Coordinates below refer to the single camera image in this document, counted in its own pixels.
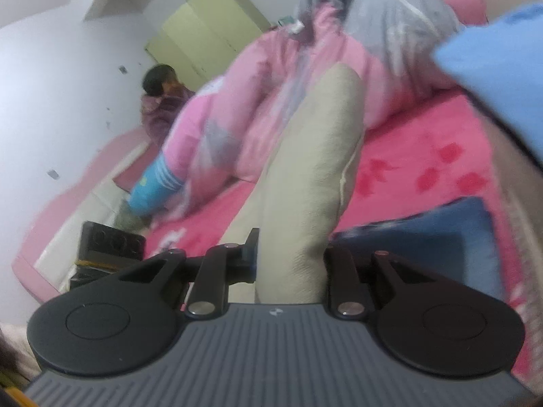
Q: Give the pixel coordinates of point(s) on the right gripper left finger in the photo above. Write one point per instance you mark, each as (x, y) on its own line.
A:
(126, 320)

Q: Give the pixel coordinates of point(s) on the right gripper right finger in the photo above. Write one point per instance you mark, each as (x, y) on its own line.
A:
(426, 321)

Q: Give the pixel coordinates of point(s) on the beige trousers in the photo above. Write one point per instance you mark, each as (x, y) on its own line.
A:
(304, 188)

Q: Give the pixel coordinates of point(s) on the blue jeans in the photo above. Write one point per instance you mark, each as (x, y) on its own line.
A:
(455, 240)

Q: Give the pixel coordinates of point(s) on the pink white headboard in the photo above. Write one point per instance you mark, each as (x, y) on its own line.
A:
(47, 254)

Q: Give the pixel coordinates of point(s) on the dark pink pillow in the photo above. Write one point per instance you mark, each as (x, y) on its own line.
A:
(130, 175)

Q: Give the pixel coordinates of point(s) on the pink floral blanket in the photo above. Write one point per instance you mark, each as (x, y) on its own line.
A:
(419, 161)

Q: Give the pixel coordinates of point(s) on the person in purple jacket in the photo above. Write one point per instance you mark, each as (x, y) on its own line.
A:
(164, 97)

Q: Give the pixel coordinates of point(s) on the light blue cloth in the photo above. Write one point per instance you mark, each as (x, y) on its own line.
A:
(499, 65)

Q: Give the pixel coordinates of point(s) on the yellow green wardrobe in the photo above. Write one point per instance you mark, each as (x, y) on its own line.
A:
(202, 37)

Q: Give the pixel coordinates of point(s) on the pink grey quilt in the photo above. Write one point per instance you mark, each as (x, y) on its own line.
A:
(388, 43)

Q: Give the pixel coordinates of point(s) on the black camera box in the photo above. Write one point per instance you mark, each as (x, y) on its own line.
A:
(103, 251)

